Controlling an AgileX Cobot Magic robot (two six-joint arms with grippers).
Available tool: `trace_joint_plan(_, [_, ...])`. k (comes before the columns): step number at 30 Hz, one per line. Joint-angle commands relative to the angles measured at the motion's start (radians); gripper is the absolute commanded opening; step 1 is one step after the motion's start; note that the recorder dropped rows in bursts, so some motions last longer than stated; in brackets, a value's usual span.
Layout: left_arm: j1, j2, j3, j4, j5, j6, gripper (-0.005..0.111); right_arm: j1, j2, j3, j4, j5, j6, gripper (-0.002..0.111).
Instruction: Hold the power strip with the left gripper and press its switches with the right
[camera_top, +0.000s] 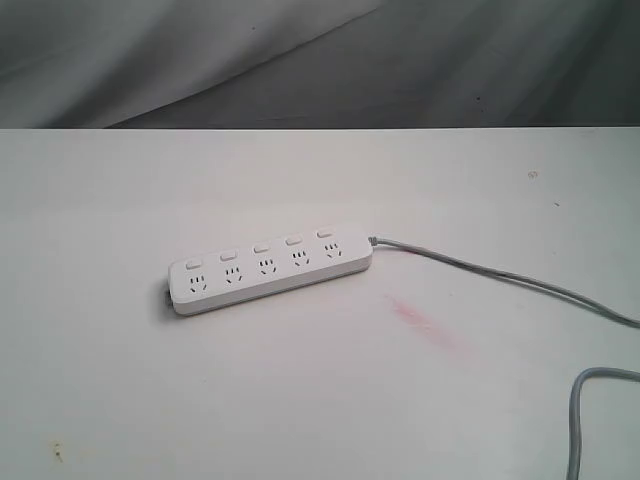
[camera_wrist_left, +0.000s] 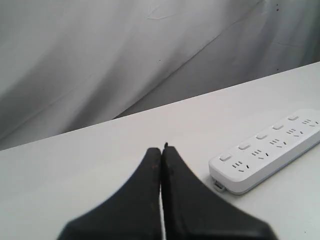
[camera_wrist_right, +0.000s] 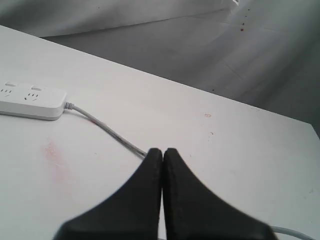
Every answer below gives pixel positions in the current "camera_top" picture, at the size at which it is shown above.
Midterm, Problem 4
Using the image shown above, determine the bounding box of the white five-outlet power strip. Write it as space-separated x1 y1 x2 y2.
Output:
168 224 373 316

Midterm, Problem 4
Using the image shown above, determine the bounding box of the grey backdrop cloth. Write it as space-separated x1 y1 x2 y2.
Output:
1 1 639 129

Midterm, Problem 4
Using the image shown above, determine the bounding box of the grey power cord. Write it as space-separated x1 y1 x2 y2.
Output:
368 234 640 480

